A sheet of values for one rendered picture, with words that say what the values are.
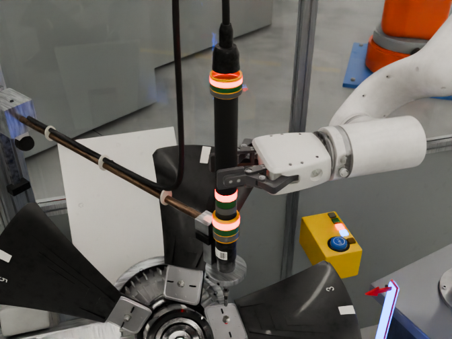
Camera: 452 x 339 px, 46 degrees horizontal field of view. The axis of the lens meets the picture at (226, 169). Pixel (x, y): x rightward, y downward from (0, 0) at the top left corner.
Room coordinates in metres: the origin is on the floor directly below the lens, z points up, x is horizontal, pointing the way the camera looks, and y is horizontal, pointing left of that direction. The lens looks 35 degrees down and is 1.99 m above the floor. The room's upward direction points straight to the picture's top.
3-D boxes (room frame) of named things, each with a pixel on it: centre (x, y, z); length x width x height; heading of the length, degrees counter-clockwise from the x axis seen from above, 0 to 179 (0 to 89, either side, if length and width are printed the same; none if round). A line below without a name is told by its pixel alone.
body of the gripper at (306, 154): (0.68, -0.10, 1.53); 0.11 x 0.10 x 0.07; 106
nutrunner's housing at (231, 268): (0.65, 0.00, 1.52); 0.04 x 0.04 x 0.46
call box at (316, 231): (1.03, -0.27, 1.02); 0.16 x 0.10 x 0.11; 15
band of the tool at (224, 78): (0.65, 0.00, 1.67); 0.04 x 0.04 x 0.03
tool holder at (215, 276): (0.66, 0.01, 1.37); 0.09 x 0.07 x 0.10; 50
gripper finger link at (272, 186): (0.64, -0.08, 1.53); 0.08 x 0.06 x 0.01; 165
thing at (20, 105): (1.05, 0.48, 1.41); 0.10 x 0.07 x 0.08; 50
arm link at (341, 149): (0.70, -0.16, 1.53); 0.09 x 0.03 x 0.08; 16
